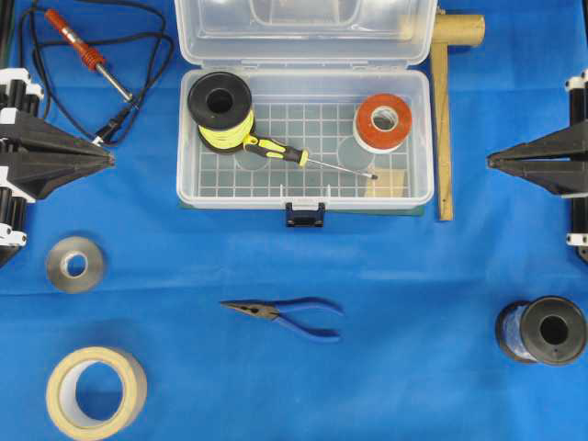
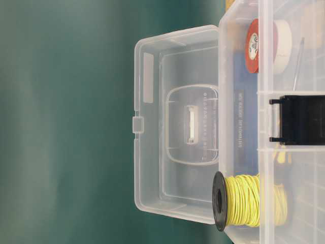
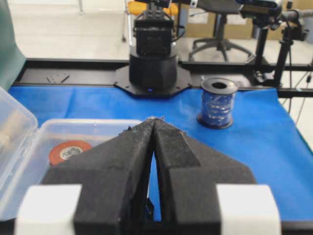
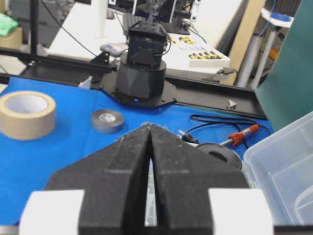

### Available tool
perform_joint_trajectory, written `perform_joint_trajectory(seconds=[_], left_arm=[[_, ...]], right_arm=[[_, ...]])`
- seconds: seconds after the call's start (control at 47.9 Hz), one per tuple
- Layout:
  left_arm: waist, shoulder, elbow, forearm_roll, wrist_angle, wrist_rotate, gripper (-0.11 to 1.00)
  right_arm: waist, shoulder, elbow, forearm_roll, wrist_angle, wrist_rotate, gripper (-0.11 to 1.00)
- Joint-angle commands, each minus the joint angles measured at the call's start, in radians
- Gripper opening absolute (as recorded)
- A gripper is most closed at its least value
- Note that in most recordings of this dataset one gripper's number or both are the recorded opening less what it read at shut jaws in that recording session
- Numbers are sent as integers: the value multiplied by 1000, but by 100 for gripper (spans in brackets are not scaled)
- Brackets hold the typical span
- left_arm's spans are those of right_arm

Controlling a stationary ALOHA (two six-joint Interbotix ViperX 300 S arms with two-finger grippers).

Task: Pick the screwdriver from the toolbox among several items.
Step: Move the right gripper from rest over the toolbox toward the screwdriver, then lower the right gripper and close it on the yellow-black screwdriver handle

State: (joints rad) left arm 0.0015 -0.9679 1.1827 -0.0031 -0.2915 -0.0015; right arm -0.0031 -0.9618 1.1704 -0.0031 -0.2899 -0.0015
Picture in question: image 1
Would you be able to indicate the yellow wire spool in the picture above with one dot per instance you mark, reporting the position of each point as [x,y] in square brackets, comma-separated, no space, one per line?
[220,103]

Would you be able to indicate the red soldering iron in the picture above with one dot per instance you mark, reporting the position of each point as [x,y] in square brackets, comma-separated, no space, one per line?
[91,58]

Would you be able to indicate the small wooden block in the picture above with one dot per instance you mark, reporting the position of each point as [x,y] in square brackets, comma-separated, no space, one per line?
[391,183]

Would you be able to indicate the blue table cloth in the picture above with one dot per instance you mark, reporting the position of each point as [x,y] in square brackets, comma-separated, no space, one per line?
[368,328]

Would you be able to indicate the blue wire spool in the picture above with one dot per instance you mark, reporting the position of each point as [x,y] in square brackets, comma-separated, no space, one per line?
[550,330]

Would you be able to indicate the red tape roll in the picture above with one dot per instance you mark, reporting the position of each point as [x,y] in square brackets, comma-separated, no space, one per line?
[382,123]

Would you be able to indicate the clear plastic toolbox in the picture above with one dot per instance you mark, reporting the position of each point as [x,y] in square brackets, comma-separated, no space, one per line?
[309,65]

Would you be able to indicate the yellow black screwdriver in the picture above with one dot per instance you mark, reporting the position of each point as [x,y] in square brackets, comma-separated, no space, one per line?
[271,149]

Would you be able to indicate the beige masking tape roll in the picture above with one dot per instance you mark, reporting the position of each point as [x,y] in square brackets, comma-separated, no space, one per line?
[95,392]

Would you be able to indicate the grey tape roll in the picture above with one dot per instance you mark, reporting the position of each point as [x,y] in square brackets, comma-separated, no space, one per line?
[75,265]

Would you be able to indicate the wooden mallet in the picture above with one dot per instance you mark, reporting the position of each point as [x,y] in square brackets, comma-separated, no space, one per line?
[463,30]

